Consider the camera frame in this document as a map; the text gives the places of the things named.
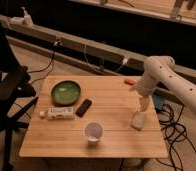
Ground black floor cables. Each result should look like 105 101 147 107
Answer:
156 103 196 171

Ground white wall plug left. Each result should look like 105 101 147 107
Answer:
53 39 62 47

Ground white wall plug right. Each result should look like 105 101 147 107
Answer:
122 57 129 65

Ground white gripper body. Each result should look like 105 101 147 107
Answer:
132 75 157 97

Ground black remote control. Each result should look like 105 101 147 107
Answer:
76 99 92 117

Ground white spray bottle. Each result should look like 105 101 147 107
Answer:
9 6 34 27

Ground black office chair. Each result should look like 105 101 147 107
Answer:
0 22 38 171

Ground blue box on floor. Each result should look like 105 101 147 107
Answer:
152 95 164 110

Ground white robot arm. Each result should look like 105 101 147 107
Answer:
134 56 196 114

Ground white sponge block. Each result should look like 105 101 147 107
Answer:
131 111 147 130

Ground white paper cup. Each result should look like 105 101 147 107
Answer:
84 122 103 144

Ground white wall plug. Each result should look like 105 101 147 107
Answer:
122 57 129 65
53 39 62 47

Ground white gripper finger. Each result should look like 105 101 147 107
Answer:
139 97 149 112

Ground white toothpaste tube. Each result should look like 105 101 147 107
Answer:
39 107 74 120

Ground green ceramic bowl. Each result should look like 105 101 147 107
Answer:
51 80 81 106

